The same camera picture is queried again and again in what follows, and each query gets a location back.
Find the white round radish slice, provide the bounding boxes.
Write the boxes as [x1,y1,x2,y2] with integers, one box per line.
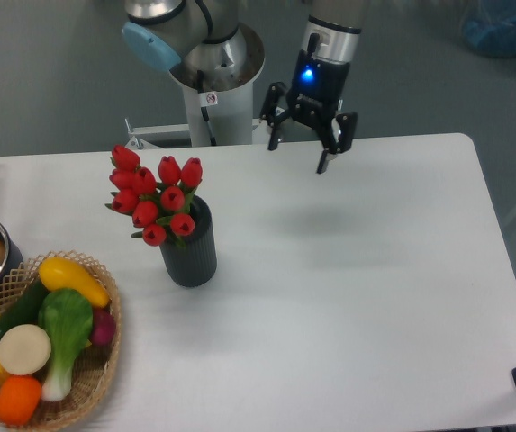
[0,324,51,375]

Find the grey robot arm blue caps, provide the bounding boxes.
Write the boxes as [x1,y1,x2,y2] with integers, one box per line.
[122,1,369,173]

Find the green bok choy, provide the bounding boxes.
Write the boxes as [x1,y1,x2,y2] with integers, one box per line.
[38,288,93,402]

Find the blue plastic bag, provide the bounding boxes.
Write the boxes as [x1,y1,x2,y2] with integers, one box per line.
[459,1,516,59]

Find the orange fruit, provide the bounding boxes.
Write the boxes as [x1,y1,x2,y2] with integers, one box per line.
[0,375,41,426]

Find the yellow squash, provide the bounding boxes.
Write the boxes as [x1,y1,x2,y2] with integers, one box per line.
[38,256,110,308]

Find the green cucumber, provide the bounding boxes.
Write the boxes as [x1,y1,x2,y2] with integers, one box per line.
[0,279,50,340]

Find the purple red radish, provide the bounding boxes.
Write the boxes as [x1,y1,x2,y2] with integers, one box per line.
[89,309,116,347]

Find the woven wicker basket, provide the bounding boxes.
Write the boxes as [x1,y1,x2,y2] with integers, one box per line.
[0,251,122,431]

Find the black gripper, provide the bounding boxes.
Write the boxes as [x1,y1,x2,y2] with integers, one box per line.
[259,49,358,174]

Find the red tulip bouquet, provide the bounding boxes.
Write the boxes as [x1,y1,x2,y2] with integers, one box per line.
[105,145,203,248]

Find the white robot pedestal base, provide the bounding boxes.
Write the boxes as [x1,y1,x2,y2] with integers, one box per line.
[126,22,265,149]

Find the dark grey ribbed vase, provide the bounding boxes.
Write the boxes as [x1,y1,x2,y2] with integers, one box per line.
[159,195,217,288]

